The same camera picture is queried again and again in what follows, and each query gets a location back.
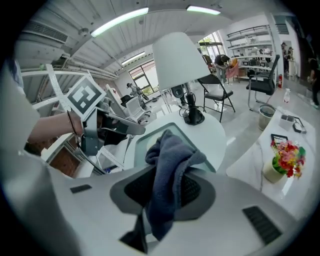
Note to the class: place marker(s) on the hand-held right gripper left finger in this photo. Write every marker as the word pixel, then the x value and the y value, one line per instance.
pixel 130 192

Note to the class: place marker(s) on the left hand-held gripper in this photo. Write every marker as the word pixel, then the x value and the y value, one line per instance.
pixel 86 96

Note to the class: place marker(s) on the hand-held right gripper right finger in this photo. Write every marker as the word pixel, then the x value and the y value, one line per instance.
pixel 200 197

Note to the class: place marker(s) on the dark blue cloth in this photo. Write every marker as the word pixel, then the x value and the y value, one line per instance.
pixel 170 162

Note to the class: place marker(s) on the person's left forearm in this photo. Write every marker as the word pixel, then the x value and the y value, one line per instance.
pixel 52 130

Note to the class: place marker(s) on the white mesh office chair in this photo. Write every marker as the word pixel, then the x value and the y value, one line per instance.
pixel 133 106

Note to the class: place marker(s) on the black swivel chair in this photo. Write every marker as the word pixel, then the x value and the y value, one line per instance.
pixel 125 99

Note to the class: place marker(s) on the teal tray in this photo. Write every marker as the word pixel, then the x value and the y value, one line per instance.
pixel 180 132

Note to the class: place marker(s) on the large window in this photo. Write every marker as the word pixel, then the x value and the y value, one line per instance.
pixel 143 75

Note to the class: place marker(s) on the black wrist bands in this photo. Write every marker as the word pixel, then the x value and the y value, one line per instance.
pixel 71 122

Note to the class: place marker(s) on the white marble table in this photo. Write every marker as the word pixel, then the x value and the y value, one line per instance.
pixel 247 160

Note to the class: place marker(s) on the ceiling tube light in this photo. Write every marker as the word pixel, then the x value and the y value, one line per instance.
pixel 120 21
pixel 203 10
pixel 133 58

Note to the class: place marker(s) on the white lamp shade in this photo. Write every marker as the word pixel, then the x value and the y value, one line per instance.
pixel 177 62

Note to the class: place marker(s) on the black folding chair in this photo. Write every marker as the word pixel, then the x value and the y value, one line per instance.
pixel 217 93

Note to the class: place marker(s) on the potted colourful flowers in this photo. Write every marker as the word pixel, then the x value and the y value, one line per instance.
pixel 287 155

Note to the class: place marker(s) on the mesh waste bin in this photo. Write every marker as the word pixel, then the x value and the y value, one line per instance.
pixel 265 120

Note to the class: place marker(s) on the small green container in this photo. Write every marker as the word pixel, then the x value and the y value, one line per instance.
pixel 302 151

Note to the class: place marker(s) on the small white box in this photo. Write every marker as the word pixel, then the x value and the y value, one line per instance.
pixel 286 123

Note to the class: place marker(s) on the pink chair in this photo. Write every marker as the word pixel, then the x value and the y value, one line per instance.
pixel 233 71

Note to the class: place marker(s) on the ceiling air conditioner unit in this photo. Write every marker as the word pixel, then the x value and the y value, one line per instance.
pixel 45 32

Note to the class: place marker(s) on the black cantilever chair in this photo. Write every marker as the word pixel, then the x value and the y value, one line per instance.
pixel 261 86

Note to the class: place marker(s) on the clear spray bottle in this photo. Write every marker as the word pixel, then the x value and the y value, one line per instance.
pixel 287 97

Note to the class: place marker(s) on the red fire extinguisher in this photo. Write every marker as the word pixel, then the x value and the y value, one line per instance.
pixel 280 81

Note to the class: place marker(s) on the white storage shelf unit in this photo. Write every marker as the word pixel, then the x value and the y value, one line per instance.
pixel 250 46

